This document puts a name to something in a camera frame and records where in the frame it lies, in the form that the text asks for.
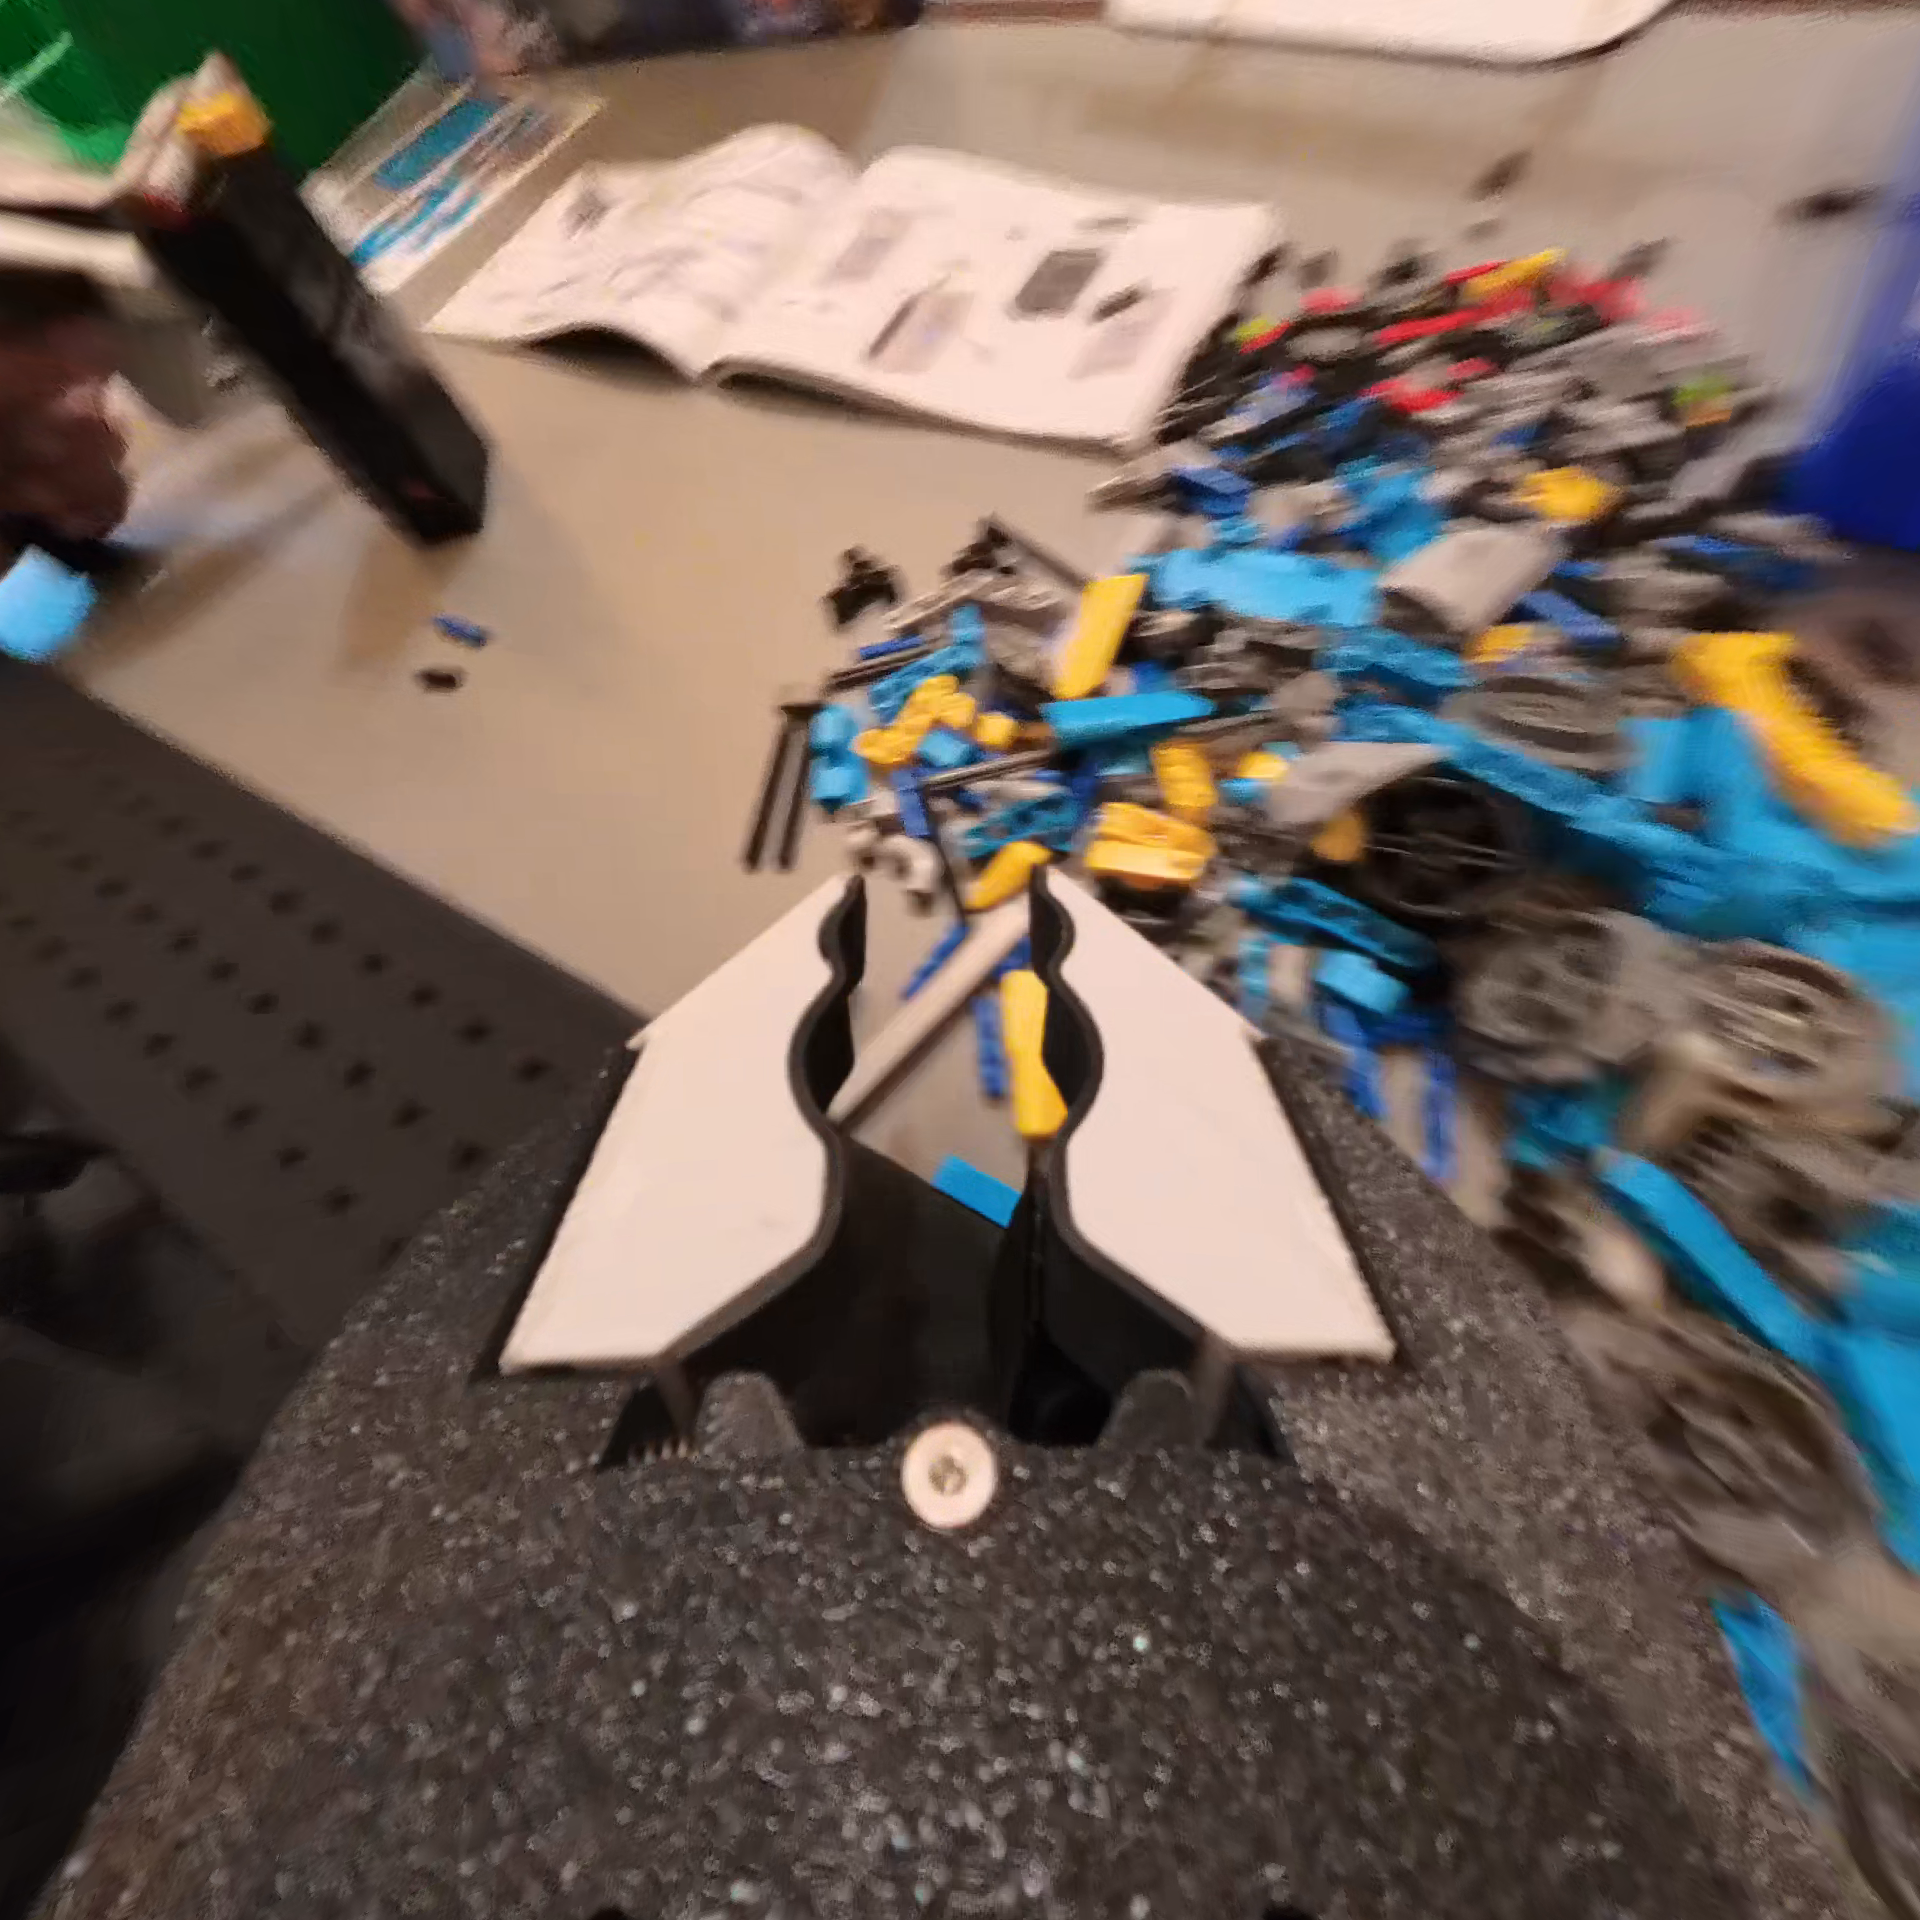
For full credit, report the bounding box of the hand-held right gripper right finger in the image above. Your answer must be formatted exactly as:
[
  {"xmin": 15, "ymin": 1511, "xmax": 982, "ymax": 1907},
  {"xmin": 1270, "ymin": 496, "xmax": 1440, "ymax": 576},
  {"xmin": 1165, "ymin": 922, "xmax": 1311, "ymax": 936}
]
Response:
[{"xmin": 1029, "ymin": 870, "xmax": 1402, "ymax": 1432}]

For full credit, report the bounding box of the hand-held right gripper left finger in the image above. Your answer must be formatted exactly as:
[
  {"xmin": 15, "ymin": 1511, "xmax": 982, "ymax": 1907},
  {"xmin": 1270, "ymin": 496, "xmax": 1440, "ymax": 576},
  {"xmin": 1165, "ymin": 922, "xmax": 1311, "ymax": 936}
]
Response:
[{"xmin": 497, "ymin": 874, "xmax": 871, "ymax": 1451}]

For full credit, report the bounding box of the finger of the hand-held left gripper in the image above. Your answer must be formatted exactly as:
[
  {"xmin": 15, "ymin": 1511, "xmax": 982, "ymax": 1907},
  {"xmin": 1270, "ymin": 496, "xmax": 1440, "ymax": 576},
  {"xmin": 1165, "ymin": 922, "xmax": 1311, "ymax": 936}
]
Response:
[
  {"xmin": 0, "ymin": 216, "xmax": 162, "ymax": 292},
  {"xmin": 0, "ymin": 148, "xmax": 141, "ymax": 210}
]

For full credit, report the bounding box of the black and grey brick assembly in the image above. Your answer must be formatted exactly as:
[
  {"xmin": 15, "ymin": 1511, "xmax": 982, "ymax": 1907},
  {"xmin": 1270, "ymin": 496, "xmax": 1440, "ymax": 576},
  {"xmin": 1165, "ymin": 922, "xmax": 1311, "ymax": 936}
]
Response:
[{"xmin": 121, "ymin": 53, "xmax": 493, "ymax": 544}]

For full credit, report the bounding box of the pile of toy bricks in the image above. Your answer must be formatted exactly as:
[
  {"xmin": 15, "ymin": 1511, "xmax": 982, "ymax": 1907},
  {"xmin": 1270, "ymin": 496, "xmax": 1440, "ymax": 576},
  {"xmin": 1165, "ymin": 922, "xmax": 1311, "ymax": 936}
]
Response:
[{"xmin": 740, "ymin": 248, "xmax": 1920, "ymax": 1804}]

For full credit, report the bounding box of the green plastic bin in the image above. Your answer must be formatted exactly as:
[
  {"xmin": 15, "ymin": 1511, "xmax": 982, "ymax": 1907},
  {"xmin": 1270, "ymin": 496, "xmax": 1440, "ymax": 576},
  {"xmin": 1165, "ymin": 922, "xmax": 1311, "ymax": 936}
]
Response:
[{"xmin": 0, "ymin": 0, "xmax": 425, "ymax": 174}]

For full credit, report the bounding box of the blue sticker sheet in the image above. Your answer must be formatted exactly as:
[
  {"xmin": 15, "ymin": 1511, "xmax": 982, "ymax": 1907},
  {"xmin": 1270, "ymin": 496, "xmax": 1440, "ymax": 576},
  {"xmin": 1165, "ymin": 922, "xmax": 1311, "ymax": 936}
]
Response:
[{"xmin": 308, "ymin": 69, "xmax": 603, "ymax": 296}]

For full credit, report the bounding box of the black perforated chair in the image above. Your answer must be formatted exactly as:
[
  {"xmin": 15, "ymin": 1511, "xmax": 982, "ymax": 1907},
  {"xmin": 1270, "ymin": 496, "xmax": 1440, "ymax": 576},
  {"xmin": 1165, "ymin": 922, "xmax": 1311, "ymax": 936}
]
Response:
[{"xmin": 0, "ymin": 654, "xmax": 647, "ymax": 1501}]

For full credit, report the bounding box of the open instruction booklet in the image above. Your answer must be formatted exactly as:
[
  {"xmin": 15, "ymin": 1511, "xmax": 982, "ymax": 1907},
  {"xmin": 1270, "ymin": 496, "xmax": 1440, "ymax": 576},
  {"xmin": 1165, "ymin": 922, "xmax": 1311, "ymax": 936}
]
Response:
[{"xmin": 428, "ymin": 125, "xmax": 1298, "ymax": 460}]

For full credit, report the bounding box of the blue plastic bin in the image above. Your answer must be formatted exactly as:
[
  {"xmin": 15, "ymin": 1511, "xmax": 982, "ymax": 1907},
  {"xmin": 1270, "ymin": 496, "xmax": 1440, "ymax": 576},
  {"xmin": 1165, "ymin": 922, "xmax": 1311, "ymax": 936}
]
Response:
[{"xmin": 1782, "ymin": 139, "xmax": 1920, "ymax": 561}]

